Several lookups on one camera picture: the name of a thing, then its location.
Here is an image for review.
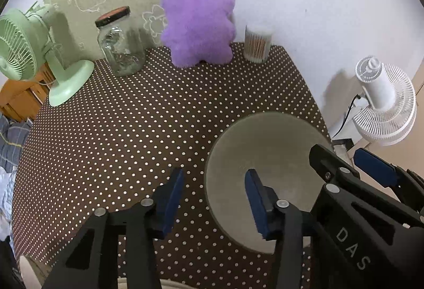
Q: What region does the green desk fan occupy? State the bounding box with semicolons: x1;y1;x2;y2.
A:
0;2;95;107

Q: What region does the yellow floral white plate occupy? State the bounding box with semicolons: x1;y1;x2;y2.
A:
19;255;173;289

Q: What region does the cotton swab container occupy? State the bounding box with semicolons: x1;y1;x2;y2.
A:
244;24;275;63

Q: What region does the brown polka dot tablecloth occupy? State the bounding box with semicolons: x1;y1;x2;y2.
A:
11;42;332;283

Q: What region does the wooden chair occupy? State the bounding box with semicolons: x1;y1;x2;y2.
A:
0;64;57;124

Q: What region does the light checked cloth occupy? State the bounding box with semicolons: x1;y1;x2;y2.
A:
0;166;17;243

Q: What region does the black fan cable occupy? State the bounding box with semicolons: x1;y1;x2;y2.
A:
331;94;361;139

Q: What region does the white floral ceramic bowl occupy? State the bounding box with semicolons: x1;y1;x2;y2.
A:
204;112;333;255

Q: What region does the purple plush toy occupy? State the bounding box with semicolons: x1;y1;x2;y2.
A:
161;0;236;67

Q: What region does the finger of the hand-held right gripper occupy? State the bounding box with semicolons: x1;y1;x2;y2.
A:
309;144;365;192
354;148;424;213

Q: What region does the white fan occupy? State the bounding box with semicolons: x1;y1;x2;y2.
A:
351;56;417;146

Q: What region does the glass jar with dark lid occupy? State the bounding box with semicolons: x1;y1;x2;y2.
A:
95;6;147;77

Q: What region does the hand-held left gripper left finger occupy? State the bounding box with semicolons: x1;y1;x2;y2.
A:
41;167;185;289

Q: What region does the blue plaid cloth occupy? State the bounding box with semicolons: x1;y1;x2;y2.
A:
0;113;34;173

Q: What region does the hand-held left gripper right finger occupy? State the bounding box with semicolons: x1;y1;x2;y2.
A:
244;169;315;289

